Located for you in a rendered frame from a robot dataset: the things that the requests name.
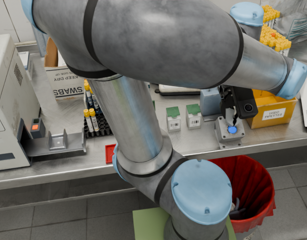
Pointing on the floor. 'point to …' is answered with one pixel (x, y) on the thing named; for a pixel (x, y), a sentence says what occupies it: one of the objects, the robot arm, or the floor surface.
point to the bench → (18, 183)
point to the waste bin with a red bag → (248, 192)
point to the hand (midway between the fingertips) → (233, 125)
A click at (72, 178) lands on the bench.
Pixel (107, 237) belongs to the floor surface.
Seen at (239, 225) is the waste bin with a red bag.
